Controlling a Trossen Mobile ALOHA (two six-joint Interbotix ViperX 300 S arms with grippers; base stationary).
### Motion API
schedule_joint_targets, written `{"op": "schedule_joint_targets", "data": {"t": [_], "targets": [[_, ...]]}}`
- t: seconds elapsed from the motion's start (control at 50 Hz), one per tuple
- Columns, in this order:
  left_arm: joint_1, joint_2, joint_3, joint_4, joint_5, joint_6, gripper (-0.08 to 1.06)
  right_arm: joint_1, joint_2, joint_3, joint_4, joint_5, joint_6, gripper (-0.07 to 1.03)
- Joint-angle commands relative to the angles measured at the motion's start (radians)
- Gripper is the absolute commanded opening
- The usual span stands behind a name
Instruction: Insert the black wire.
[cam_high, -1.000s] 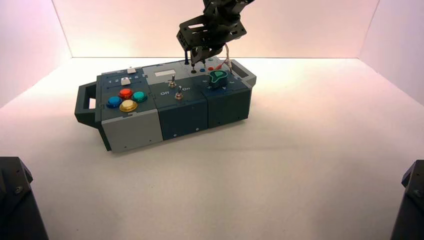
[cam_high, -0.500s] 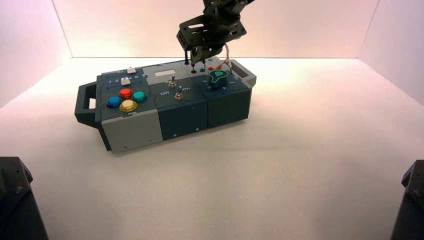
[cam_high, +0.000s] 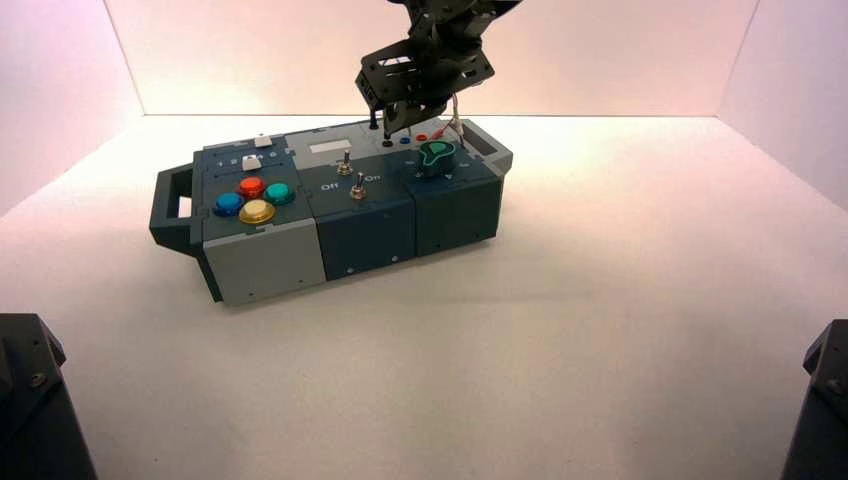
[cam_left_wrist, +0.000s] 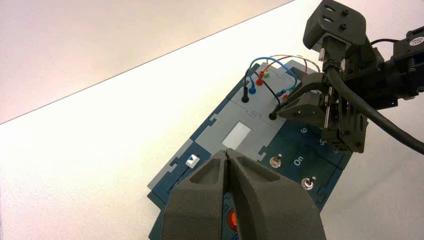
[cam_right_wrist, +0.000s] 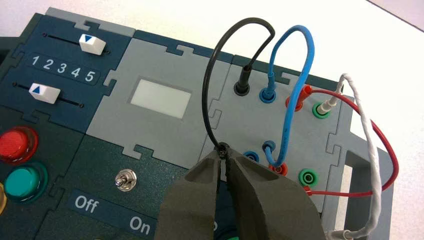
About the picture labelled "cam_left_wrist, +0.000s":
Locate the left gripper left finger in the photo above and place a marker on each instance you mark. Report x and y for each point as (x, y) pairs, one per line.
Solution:
(195, 212)

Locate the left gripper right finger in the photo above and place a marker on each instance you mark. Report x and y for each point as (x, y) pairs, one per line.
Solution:
(275, 212)

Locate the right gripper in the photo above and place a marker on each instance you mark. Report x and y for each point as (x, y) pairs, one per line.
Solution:
(364, 76)

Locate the red arcade button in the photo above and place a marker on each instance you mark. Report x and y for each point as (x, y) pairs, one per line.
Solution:
(232, 220)

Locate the white square key cap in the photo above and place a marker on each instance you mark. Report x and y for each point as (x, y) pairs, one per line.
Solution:
(192, 161)

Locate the white display window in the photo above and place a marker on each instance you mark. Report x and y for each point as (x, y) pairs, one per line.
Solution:
(236, 136)

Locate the blue grey task box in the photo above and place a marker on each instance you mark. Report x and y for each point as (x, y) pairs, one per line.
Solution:
(212, 129)

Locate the metal toggle switch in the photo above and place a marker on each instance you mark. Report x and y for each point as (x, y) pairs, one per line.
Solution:
(275, 162)
(307, 184)

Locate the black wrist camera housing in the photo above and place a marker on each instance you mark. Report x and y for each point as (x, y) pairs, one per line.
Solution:
(334, 20)

